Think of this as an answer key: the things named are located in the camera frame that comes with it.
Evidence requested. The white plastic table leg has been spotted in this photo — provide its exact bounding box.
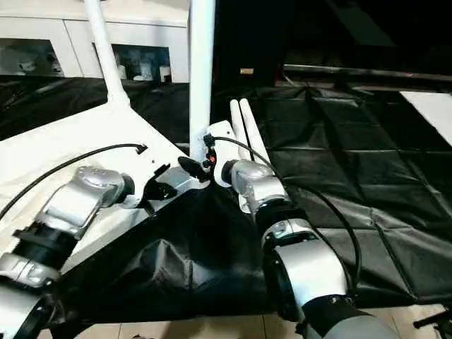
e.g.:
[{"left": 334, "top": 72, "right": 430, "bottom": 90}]
[
  {"left": 229, "top": 100, "right": 254, "bottom": 213},
  {"left": 239, "top": 98, "right": 275, "bottom": 174},
  {"left": 188, "top": 0, "right": 217, "bottom": 163},
  {"left": 83, "top": 0, "right": 131, "bottom": 108}
]

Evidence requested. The white plastic table top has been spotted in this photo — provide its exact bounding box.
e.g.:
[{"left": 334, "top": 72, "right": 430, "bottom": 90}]
[{"left": 0, "top": 99, "right": 213, "bottom": 273}]

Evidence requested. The black mat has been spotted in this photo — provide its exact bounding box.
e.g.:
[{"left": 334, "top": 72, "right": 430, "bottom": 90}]
[{"left": 0, "top": 74, "right": 452, "bottom": 326}]

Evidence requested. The white cabinet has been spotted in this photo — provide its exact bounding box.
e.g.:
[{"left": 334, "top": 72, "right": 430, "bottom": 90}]
[{"left": 0, "top": 0, "right": 191, "bottom": 82}]

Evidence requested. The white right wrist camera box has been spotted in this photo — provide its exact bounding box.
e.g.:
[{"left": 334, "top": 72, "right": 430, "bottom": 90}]
[{"left": 206, "top": 120, "right": 241, "bottom": 189}]

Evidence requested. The silver metal rail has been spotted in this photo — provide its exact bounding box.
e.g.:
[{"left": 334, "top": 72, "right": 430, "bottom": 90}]
[{"left": 282, "top": 64, "right": 452, "bottom": 82}]

